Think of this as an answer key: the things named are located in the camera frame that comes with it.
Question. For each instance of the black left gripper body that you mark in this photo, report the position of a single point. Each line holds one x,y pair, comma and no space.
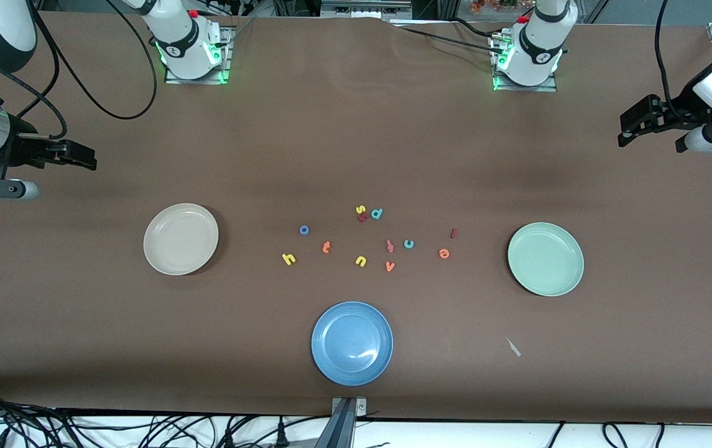
684,111

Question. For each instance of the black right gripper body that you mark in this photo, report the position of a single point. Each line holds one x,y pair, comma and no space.
18,148

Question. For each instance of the yellow foam letter h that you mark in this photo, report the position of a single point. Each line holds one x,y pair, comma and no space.
288,259

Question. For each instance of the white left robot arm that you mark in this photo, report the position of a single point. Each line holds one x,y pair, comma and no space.
539,43

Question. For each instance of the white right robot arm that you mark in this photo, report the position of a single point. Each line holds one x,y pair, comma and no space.
178,31

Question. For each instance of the beige brown plastic plate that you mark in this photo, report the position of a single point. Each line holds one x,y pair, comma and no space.
181,239

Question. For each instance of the light green plastic plate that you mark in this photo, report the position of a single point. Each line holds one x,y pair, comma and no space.
545,259

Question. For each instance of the brown paper table cover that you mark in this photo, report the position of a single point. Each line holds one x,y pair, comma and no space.
82,342

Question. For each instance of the orange leafy object cluster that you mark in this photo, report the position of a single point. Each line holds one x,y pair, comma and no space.
492,5

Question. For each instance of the small white tape scrap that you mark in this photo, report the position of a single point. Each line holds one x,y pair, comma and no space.
513,348

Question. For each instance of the yellow foam letter u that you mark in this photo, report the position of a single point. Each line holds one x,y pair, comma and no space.
360,263

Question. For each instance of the grey metal box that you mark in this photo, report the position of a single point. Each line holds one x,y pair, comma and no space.
365,9

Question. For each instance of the blue plastic plate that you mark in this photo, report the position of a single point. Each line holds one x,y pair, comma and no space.
352,343

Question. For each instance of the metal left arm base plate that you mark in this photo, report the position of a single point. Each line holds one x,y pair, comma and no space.
527,88

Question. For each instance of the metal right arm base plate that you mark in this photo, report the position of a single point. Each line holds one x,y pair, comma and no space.
226,62

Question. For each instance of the grey aluminium mount pole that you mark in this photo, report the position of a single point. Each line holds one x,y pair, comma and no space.
338,429

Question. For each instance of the grey metal mount bracket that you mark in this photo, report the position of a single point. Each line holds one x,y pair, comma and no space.
360,407

